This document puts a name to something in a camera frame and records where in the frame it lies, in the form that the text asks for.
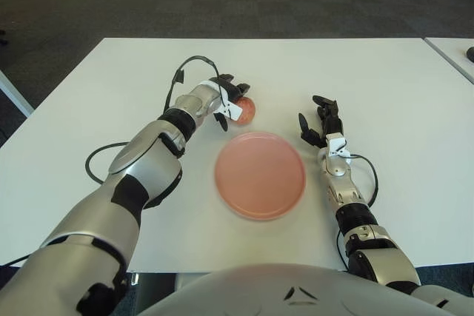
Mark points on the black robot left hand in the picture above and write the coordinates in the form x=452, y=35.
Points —
x=231, y=90

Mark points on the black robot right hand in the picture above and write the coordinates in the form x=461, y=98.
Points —
x=329, y=120

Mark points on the red apple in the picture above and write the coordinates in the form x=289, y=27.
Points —
x=247, y=110

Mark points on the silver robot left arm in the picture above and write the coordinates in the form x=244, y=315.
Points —
x=140, y=168

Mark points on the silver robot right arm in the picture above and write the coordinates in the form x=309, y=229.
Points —
x=346, y=171

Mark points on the pink round plate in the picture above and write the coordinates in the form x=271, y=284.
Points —
x=259, y=175

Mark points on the grey handheld controller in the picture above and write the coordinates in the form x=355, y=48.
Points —
x=470, y=54

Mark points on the silver robot torso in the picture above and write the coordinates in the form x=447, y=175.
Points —
x=259, y=290

